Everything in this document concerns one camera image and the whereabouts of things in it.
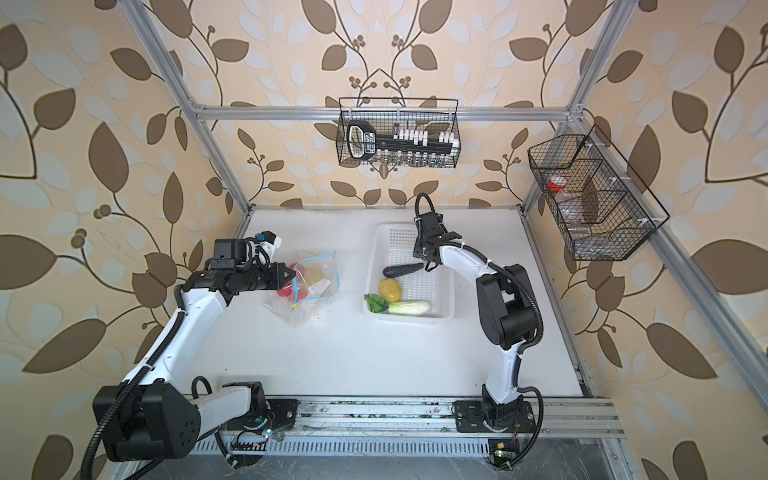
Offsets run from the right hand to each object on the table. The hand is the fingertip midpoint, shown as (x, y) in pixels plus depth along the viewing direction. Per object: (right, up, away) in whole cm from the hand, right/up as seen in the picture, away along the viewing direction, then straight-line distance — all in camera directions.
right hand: (426, 251), depth 97 cm
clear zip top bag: (-41, -18, -8) cm, 45 cm away
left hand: (-38, -4, -17) cm, 42 cm away
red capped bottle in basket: (+34, +19, -16) cm, 43 cm away
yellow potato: (-12, -12, -4) cm, 17 cm away
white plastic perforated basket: (-12, +2, +9) cm, 15 cm away
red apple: (-37, -9, -15) cm, 41 cm away
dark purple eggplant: (-10, -7, +2) cm, 12 cm away
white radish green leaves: (-16, -15, -10) cm, 24 cm away
